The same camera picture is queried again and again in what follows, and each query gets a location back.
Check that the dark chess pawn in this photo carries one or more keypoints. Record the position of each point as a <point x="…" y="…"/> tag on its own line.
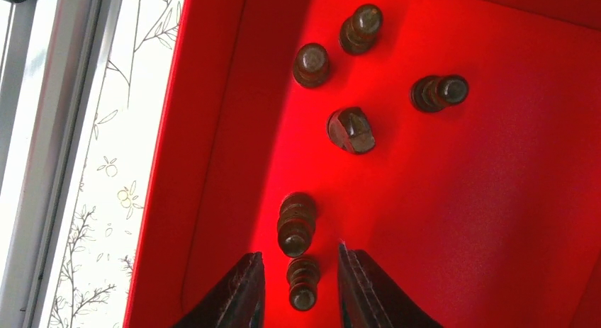
<point x="434" y="93"/>
<point x="359" y="32"/>
<point x="311" y="67"/>

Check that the aluminium mounting rail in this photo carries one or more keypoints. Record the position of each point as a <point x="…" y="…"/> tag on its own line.
<point x="52" y="68"/>

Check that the red plastic tray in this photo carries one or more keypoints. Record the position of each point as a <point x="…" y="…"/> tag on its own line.
<point x="487" y="214"/>

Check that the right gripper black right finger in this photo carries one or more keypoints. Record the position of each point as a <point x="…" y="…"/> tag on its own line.
<point x="369" y="297"/>

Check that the dark chess piece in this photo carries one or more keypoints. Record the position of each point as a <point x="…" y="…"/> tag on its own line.
<point x="296" y="224"/>
<point x="303" y="276"/>

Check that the dark chess knight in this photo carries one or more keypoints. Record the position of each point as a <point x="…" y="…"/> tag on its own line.
<point x="349" y="129"/>

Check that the floral patterned table mat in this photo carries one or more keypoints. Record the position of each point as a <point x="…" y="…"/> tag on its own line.
<point x="93" y="261"/>

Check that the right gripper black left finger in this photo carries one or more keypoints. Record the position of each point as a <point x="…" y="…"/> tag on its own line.
<point x="236" y="300"/>

